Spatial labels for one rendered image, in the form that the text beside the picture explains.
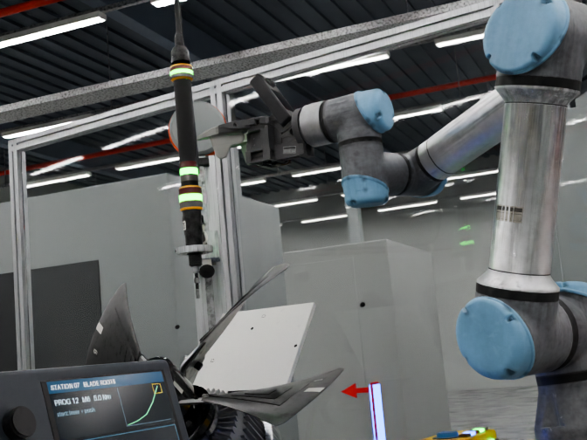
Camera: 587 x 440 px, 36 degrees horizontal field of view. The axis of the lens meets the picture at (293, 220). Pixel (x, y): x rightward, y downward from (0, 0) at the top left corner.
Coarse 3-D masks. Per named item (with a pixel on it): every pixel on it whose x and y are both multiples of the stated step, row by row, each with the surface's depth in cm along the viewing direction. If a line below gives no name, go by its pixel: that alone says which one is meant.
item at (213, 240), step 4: (208, 232) 227; (212, 232) 227; (216, 232) 227; (208, 236) 227; (212, 236) 227; (216, 236) 227; (208, 240) 227; (212, 240) 227; (216, 240) 227; (212, 244) 226; (216, 244) 227; (216, 248) 226; (212, 252) 226; (216, 252) 226; (204, 256) 226; (208, 256) 226; (212, 256) 226; (216, 256) 226; (212, 260) 232; (216, 260) 232; (212, 264) 235; (216, 264) 235
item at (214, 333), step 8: (280, 264) 179; (288, 264) 174; (272, 272) 177; (280, 272) 172; (264, 280) 175; (256, 288) 173; (248, 296) 172; (240, 304) 172; (232, 312) 172; (224, 320) 174; (216, 328) 172; (224, 328) 183; (208, 336) 171; (216, 336) 179; (208, 344) 177
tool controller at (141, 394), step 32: (0, 384) 77; (32, 384) 80; (64, 384) 83; (96, 384) 86; (128, 384) 90; (160, 384) 94; (0, 416) 76; (32, 416) 77; (64, 416) 81; (96, 416) 85; (128, 416) 88; (160, 416) 92
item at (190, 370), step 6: (204, 342) 171; (204, 348) 173; (198, 354) 171; (204, 354) 176; (192, 360) 169; (198, 360) 174; (192, 366) 171; (198, 366) 173; (186, 372) 169; (192, 372) 175; (192, 402) 160; (198, 402) 159; (204, 402) 159; (210, 402) 160; (204, 408) 163; (210, 408) 164
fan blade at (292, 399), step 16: (288, 384) 159; (304, 384) 155; (320, 384) 153; (208, 400) 157; (224, 400) 155; (240, 400) 153; (256, 400) 151; (272, 400) 150; (288, 400) 149; (304, 400) 147; (256, 416) 146; (272, 416) 144; (288, 416) 143
